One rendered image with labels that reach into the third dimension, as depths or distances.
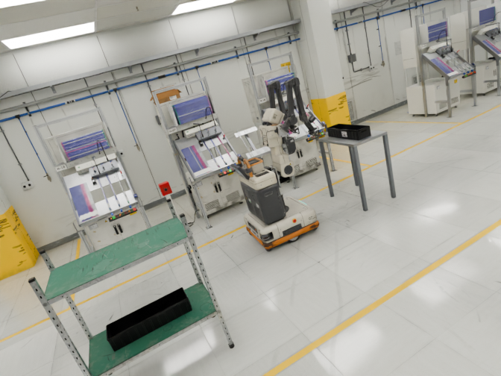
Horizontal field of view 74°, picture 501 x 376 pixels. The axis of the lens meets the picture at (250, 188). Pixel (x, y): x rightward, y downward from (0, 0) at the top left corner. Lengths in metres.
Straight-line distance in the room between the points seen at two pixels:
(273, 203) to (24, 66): 4.36
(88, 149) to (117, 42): 2.25
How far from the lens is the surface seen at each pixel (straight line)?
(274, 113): 3.45
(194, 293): 2.73
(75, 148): 4.61
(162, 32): 6.37
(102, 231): 4.68
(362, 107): 8.36
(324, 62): 7.05
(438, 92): 7.52
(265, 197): 3.35
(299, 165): 5.38
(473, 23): 8.75
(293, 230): 3.56
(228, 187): 4.87
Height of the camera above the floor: 1.80
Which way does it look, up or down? 19 degrees down
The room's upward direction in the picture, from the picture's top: 17 degrees counter-clockwise
